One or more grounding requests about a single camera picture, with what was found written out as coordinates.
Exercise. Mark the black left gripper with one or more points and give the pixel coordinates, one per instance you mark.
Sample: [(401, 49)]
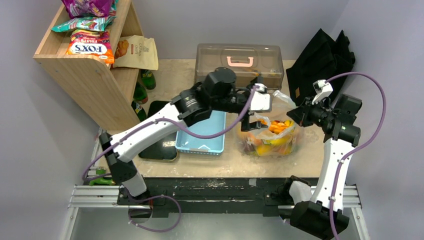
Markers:
[(246, 125)]

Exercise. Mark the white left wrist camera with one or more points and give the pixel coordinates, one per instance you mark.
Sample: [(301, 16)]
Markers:
[(261, 101)]

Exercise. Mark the green glass bottle red label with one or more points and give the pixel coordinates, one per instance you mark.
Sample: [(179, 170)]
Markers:
[(140, 94)]

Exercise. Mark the smoky clear storage box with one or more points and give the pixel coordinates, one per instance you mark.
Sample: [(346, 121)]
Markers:
[(268, 62)]

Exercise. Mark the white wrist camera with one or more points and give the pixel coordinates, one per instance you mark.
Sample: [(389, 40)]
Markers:
[(323, 90), (261, 101)]

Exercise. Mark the purple snack bag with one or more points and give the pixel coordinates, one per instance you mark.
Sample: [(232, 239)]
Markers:
[(88, 8)]

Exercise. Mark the wooden shelf unit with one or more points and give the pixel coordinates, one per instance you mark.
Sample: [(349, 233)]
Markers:
[(103, 92)]

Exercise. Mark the pink box handle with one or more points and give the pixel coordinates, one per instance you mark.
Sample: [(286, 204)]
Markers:
[(247, 63)]

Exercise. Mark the Fox's candy bag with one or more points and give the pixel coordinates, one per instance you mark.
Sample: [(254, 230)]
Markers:
[(86, 42)]

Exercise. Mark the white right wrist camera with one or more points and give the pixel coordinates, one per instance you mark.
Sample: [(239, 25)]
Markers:
[(323, 90)]

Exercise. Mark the light blue plastic basket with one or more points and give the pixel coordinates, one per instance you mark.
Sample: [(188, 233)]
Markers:
[(186, 143)]

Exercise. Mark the black fabric tote bag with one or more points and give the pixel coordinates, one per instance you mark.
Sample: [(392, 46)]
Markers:
[(322, 58)]

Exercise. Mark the teal snack bag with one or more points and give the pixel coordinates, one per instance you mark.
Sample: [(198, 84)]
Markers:
[(89, 23)]

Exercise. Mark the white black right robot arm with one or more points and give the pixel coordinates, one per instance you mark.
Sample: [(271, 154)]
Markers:
[(319, 211)]

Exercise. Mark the clear plastic grocery bag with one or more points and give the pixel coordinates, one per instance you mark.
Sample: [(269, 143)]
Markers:
[(280, 135)]

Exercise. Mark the beige cassava chips bag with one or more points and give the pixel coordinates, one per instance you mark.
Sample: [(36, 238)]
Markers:
[(137, 52)]

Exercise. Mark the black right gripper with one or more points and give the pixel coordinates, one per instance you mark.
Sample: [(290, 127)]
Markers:
[(305, 110)]

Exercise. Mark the dark green tray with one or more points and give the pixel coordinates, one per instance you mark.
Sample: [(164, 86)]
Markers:
[(165, 148)]

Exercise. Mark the black table front rail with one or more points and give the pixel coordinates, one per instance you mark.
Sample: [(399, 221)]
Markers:
[(267, 196)]

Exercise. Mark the orange twisted bread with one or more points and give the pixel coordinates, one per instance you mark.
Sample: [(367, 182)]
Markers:
[(276, 127)]

